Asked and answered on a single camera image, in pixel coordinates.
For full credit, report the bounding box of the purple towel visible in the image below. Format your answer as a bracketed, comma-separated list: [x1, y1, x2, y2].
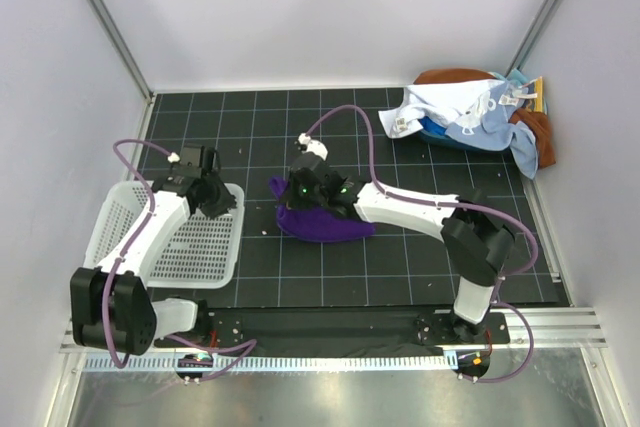
[276, 204, 376, 243]

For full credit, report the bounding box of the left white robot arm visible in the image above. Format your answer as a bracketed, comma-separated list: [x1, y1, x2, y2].
[70, 145, 244, 362]

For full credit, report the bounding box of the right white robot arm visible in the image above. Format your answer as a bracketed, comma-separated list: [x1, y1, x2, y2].
[278, 152, 515, 343]

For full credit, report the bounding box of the white plastic mesh basket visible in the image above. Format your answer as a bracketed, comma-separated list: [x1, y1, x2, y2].
[83, 181, 245, 289]

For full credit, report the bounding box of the black grid mat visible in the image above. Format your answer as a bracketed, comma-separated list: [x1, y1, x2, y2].
[121, 88, 538, 308]

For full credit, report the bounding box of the light blue towel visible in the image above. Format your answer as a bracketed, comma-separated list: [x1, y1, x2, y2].
[445, 80, 539, 179]

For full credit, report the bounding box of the brown towel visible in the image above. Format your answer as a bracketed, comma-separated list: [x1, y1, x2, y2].
[413, 68, 555, 169]

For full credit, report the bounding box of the yellow patterned cloth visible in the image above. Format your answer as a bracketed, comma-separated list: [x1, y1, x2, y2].
[520, 76, 548, 114]

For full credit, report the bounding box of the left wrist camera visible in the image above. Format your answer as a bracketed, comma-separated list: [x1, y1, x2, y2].
[178, 144, 221, 172]

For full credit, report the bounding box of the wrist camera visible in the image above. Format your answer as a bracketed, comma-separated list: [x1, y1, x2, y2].
[295, 133, 328, 161]
[178, 144, 221, 172]

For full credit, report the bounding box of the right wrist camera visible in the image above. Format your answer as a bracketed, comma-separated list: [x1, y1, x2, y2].
[295, 133, 328, 161]

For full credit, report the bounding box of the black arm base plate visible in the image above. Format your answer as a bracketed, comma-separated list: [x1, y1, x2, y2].
[184, 305, 511, 348]

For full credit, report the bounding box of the white slotted cable duct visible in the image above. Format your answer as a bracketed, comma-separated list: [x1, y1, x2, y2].
[84, 352, 459, 373]

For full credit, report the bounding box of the left aluminium corner post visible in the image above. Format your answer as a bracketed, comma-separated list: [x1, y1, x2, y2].
[86, 0, 153, 102]

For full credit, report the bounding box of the aluminium corner post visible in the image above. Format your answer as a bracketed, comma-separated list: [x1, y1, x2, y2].
[506, 0, 563, 73]
[86, 0, 153, 102]

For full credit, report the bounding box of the aluminium front rail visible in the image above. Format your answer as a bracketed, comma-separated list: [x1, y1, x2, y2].
[59, 307, 607, 354]

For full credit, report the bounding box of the right aluminium corner post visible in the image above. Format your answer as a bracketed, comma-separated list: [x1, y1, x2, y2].
[506, 0, 563, 73]

